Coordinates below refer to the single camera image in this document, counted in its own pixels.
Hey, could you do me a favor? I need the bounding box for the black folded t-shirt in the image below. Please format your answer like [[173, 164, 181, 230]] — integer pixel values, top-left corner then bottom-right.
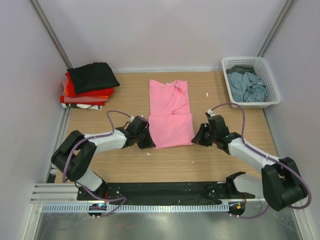
[[67, 62, 121, 95]]

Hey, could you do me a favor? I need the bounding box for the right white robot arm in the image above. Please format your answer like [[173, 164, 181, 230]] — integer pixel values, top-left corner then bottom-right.
[[191, 113, 311, 211]]

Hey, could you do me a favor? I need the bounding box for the white slotted cable duct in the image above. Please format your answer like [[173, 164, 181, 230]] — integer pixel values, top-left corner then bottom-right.
[[42, 202, 230, 213]]

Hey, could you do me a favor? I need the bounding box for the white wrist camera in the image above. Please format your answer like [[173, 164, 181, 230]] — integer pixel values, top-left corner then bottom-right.
[[129, 115, 147, 122], [205, 109, 215, 118]]

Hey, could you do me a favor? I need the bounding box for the white patterned folded t-shirt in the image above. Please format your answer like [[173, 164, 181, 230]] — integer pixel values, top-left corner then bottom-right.
[[61, 103, 102, 111]]

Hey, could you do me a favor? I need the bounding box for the grey-blue crumpled t-shirt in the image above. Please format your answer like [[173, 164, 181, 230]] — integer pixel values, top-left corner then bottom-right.
[[227, 72, 270, 103]]

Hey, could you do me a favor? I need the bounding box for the white plastic basket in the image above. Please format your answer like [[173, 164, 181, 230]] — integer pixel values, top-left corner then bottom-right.
[[221, 56, 281, 109]]

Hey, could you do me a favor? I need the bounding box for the orange folded t-shirt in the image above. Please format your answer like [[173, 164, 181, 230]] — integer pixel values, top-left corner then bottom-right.
[[60, 79, 109, 104]]

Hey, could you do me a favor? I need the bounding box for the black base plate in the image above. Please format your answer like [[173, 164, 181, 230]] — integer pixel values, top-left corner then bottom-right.
[[76, 181, 256, 206]]

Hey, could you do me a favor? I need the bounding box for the aluminium corner post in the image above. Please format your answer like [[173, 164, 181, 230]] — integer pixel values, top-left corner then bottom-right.
[[257, 0, 297, 58], [29, 0, 72, 69]]

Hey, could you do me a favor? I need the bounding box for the left aluminium corner post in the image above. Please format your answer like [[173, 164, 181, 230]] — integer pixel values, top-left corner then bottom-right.
[[29, 0, 72, 69]]

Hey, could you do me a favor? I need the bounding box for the pink t-shirt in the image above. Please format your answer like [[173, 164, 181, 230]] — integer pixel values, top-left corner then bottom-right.
[[148, 79, 195, 149]]

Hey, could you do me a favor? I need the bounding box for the olive crumpled t-shirt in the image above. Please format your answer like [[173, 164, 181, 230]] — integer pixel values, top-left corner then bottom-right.
[[226, 65, 256, 75]]

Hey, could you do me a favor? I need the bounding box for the right aluminium corner post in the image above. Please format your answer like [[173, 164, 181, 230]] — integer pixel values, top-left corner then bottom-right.
[[257, 0, 297, 58]]

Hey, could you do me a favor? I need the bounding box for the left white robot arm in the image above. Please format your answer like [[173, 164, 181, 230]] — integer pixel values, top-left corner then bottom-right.
[[51, 116, 156, 200]]

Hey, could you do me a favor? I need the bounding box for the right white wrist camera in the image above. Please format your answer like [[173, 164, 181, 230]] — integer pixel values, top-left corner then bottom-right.
[[205, 109, 215, 118]]

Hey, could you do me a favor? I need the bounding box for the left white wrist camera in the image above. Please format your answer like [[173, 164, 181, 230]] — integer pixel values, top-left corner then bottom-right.
[[129, 115, 147, 122]]

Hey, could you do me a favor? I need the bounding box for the red folded t-shirt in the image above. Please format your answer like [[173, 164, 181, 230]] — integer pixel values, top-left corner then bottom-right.
[[65, 72, 114, 98]]

